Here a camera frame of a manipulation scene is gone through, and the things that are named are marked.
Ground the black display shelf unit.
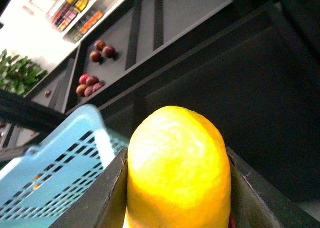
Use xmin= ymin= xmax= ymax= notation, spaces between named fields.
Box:
xmin=0 ymin=0 xmax=320 ymax=203

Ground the green plant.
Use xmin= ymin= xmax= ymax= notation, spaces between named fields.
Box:
xmin=0 ymin=49 xmax=48 ymax=96

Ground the dark apple upper left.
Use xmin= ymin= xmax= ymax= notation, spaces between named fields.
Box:
xmin=102 ymin=45 xmax=117 ymax=59

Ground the yellow lemon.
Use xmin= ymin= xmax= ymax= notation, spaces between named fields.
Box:
xmin=125 ymin=106 xmax=231 ymax=227

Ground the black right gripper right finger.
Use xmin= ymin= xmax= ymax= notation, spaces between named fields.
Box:
xmin=226 ymin=147 xmax=320 ymax=227

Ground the light blue plastic basket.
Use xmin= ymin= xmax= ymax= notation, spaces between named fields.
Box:
xmin=0 ymin=104 xmax=129 ymax=227

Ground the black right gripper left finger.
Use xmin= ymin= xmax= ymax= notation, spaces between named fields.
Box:
xmin=51 ymin=147 xmax=128 ymax=228

